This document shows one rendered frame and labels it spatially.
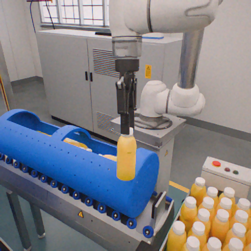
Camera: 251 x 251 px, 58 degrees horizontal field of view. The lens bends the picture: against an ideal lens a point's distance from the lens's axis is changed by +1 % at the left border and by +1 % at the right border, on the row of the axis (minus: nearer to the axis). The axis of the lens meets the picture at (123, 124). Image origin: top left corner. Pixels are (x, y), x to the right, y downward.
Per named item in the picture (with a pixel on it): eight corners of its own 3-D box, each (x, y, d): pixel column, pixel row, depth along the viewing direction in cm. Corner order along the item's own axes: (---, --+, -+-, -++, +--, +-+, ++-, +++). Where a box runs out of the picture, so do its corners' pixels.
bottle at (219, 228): (211, 255, 88) (219, 225, 80) (202, 239, 94) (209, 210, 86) (227, 251, 89) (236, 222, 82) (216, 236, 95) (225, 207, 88)
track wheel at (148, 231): (145, 223, 92) (143, 223, 90) (155, 228, 90) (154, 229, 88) (141, 234, 91) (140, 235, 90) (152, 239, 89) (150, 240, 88)
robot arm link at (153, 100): (142, 108, 161) (145, 77, 153) (168, 111, 156) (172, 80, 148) (136, 115, 147) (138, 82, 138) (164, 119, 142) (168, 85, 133)
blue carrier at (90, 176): (39, 140, 153) (30, 101, 140) (158, 188, 112) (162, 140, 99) (-1, 163, 132) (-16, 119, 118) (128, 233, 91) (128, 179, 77)
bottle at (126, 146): (114, 172, 83) (115, 130, 78) (132, 170, 84) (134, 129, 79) (118, 182, 77) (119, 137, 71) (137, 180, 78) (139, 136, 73)
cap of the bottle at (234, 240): (227, 240, 75) (228, 237, 75) (239, 241, 75) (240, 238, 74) (231, 252, 72) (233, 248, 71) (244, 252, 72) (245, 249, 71)
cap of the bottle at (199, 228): (199, 223, 81) (200, 219, 81) (207, 232, 78) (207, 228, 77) (190, 226, 80) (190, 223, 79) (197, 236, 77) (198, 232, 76)
